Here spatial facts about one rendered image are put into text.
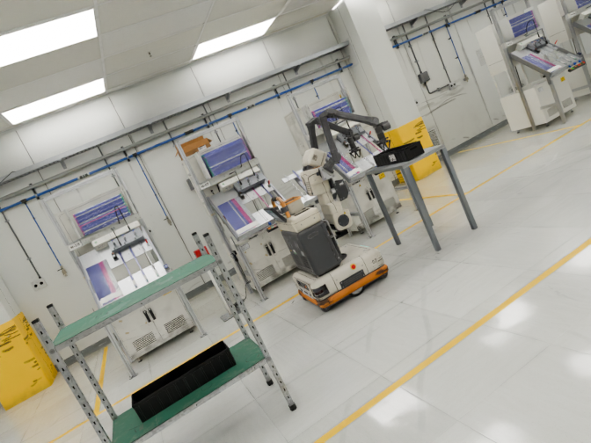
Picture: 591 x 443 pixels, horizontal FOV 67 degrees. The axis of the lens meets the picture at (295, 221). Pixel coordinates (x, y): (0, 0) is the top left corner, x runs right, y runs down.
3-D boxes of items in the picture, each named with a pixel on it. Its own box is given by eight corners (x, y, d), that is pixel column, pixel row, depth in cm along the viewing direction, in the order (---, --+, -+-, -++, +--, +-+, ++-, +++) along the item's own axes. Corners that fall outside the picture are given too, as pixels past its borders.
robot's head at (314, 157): (307, 163, 370) (312, 146, 371) (300, 166, 390) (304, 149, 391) (323, 169, 374) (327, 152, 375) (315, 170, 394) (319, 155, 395)
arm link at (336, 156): (315, 115, 373) (316, 111, 363) (331, 111, 374) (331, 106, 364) (331, 165, 369) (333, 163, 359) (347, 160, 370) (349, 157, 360)
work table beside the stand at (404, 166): (438, 251, 380) (402, 165, 368) (396, 245, 447) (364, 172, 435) (477, 228, 391) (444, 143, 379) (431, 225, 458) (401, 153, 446)
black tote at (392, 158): (376, 167, 431) (372, 156, 430) (391, 159, 436) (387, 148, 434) (408, 160, 377) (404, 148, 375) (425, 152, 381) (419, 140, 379)
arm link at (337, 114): (325, 118, 373) (327, 112, 362) (327, 111, 374) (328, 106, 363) (375, 127, 374) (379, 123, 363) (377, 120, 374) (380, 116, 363)
